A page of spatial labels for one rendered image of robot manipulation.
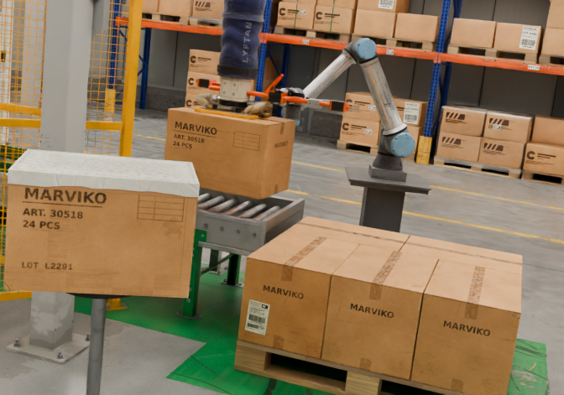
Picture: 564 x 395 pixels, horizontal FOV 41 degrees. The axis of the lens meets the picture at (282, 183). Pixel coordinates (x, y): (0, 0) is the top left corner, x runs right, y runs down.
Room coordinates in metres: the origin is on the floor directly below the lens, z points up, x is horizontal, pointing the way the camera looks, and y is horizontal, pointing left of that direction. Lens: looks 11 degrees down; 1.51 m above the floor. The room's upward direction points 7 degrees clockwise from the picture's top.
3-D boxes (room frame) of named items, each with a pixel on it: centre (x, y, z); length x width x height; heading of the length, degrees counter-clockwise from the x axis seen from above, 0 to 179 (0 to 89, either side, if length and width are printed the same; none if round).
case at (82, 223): (2.56, 0.60, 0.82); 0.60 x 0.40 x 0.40; 101
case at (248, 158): (4.14, 0.31, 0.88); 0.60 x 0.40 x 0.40; 69
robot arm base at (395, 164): (4.66, -0.65, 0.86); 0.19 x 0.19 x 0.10
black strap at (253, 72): (4.16, 0.31, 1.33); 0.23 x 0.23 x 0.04
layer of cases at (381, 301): (3.55, -0.59, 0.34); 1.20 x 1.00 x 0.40; 73
